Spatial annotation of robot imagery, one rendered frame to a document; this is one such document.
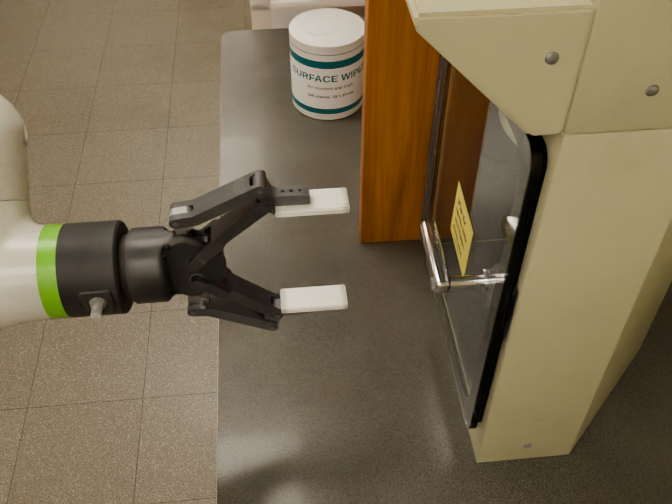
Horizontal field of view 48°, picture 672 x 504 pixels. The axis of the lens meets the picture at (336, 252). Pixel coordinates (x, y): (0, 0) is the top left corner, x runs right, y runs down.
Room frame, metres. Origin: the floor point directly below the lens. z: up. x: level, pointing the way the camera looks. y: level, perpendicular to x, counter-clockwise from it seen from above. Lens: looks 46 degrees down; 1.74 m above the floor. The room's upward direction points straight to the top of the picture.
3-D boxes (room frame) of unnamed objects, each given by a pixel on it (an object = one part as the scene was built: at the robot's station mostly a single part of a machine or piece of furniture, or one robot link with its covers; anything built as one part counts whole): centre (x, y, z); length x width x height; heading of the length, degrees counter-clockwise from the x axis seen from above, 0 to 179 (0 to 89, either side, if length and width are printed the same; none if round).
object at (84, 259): (0.50, 0.23, 1.20); 0.12 x 0.06 x 0.09; 6
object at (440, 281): (0.52, -0.11, 1.20); 0.10 x 0.05 x 0.03; 5
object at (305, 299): (0.53, 0.02, 1.13); 0.07 x 0.03 x 0.01; 96
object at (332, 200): (0.53, 0.02, 1.27); 0.07 x 0.03 x 0.01; 96
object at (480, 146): (0.60, -0.14, 1.19); 0.30 x 0.01 x 0.40; 5
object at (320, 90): (1.17, 0.01, 1.02); 0.13 x 0.13 x 0.15
